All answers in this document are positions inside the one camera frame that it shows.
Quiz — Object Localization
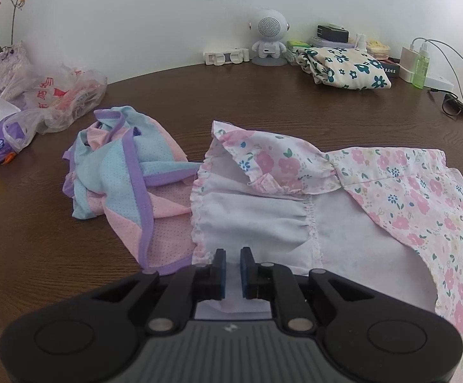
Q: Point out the pastel blue pink purple garment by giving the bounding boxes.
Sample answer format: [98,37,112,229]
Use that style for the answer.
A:
[62,106,205,277]

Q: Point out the green small box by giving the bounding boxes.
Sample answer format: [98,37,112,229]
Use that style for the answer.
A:
[286,40,316,56]

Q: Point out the folded teal flower print cloth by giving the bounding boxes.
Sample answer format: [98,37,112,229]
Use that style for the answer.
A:
[296,46,393,91]

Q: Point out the black flat box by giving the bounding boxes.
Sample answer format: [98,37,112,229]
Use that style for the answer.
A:
[378,57,402,77]

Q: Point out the yellow small box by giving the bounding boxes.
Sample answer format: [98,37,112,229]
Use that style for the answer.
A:
[365,39,392,60]

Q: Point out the black eyeglasses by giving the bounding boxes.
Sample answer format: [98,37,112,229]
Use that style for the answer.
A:
[428,88,463,119]

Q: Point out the black charger block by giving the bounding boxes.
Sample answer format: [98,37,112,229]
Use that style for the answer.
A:
[317,24,350,43]

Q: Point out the white plastic clip holder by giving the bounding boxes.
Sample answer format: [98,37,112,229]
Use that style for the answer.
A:
[203,47,252,67]

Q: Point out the pink floral dress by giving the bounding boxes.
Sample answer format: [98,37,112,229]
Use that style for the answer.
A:
[191,120,463,383]

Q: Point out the purple packet in plastic bag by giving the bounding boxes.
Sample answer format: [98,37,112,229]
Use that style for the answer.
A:
[0,111,38,167]

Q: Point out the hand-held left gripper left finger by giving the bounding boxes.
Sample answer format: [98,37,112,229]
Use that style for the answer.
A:
[90,249,227,336]

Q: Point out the white power adapter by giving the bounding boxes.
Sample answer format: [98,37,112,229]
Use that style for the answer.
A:
[398,46,420,83]

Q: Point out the clear plastic bag red print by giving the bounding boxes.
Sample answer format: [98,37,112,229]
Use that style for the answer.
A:
[0,62,108,135]

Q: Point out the white robot speaker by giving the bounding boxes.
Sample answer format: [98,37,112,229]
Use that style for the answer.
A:
[249,8,290,67]

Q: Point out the white charging cable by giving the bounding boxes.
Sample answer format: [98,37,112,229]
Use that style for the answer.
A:
[411,37,463,102]

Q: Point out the green liquid bottle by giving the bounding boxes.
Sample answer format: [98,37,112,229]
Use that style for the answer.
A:
[412,42,432,89]

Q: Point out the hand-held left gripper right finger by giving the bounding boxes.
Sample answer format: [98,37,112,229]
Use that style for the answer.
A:
[241,246,376,336]

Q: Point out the pink lace vase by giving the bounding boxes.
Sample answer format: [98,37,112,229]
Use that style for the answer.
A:
[0,41,32,101]

